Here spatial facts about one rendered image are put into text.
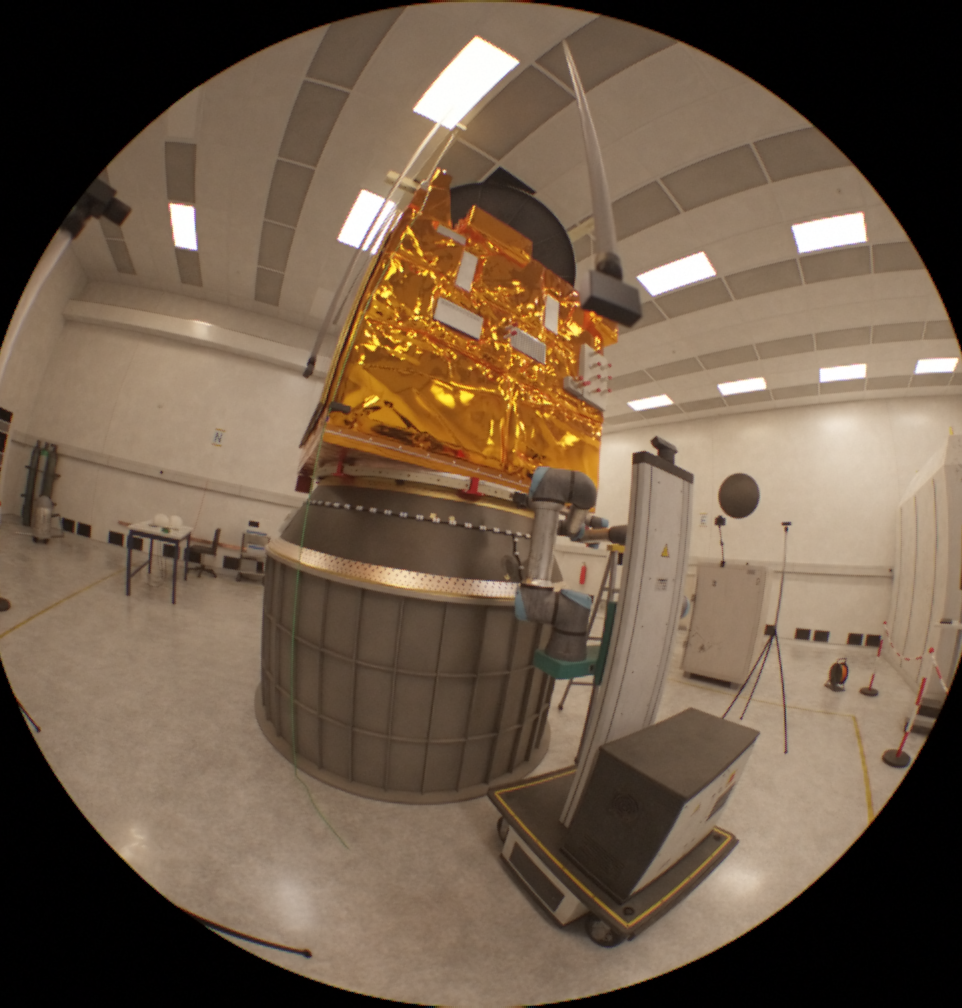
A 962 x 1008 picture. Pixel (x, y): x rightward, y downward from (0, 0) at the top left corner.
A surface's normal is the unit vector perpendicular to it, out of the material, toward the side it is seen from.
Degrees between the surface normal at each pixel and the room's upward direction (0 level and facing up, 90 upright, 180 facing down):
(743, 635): 90
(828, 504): 90
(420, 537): 62
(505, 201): 124
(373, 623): 90
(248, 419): 90
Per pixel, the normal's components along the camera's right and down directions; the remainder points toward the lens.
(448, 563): 0.32, -0.52
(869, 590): -0.80, -0.18
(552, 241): 0.09, 0.63
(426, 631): 0.21, -0.08
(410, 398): 0.60, -0.02
